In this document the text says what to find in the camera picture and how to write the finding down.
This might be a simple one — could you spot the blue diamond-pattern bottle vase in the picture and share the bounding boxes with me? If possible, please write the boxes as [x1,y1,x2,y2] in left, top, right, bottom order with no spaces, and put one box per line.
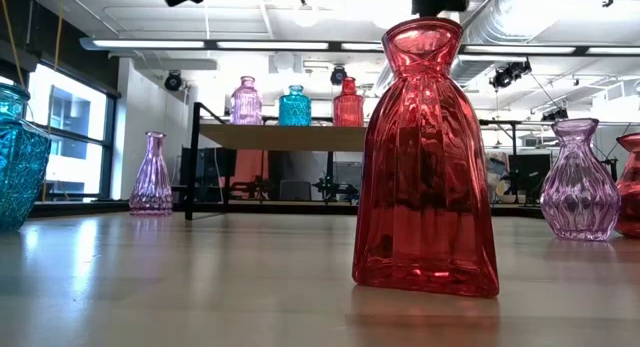
[277,84,313,128]

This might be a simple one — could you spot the red ribbed bottle vase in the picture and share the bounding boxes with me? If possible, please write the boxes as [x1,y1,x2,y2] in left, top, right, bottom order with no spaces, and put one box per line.
[332,76,366,128]

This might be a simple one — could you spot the pink ribbed bottle vase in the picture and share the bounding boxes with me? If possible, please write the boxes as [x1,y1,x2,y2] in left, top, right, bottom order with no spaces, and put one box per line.
[229,75,264,126]

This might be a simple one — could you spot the large red flared vase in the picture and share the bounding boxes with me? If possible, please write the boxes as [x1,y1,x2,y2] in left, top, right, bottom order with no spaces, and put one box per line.
[351,16,501,299]

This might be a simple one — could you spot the pink tall cone vase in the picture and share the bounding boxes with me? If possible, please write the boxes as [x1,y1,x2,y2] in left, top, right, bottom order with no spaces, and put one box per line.
[128,131,174,217]

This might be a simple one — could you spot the teal faceted wide vase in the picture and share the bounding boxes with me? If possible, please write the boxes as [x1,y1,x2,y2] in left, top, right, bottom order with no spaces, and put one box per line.
[0,82,53,233]

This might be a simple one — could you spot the red bulbous vase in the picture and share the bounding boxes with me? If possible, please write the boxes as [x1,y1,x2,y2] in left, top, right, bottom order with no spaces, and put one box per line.
[613,132,640,239]

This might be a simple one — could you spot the grey box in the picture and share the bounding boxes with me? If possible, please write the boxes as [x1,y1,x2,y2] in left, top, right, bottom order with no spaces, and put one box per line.
[278,179,313,202]

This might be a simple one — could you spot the salmon coloured panel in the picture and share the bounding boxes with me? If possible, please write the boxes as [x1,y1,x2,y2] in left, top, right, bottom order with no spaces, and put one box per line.
[231,149,270,186]

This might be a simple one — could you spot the black monitor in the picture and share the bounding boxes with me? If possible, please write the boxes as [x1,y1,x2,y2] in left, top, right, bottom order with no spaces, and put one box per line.
[508,151,553,194]
[178,146,238,189]

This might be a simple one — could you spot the person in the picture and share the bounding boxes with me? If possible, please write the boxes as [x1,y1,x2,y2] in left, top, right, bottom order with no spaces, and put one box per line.
[485,151,511,204]

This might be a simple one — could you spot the long ceiling light strip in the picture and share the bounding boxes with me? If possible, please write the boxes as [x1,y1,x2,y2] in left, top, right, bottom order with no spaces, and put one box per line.
[78,35,640,58]

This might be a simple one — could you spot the large window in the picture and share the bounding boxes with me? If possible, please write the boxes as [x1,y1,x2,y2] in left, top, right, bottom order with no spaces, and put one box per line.
[25,61,119,202]

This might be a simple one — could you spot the pink bulbous vase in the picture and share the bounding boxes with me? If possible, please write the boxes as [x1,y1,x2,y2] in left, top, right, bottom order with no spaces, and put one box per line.
[539,117,622,242]

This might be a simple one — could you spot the wooden shelf with black frame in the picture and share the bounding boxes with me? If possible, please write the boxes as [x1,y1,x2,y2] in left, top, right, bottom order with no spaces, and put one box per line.
[183,101,371,222]

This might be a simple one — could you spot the silver ventilation duct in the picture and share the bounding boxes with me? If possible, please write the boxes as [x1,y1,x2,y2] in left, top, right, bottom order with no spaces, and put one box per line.
[449,0,556,88]

